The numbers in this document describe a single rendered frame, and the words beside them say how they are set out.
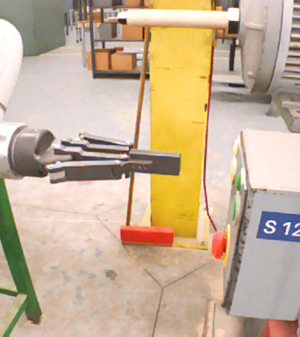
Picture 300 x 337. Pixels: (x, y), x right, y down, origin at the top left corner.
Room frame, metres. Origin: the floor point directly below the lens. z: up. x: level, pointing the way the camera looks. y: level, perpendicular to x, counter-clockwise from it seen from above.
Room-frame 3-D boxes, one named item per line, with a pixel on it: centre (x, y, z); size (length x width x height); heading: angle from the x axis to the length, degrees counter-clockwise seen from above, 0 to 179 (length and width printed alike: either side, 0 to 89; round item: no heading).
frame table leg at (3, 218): (0.91, 0.53, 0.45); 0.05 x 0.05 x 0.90; 80
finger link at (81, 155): (0.42, 0.09, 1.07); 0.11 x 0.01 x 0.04; 78
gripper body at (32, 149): (0.44, 0.15, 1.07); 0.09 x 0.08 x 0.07; 80
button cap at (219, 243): (0.35, -0.10, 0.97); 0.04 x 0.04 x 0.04; 80
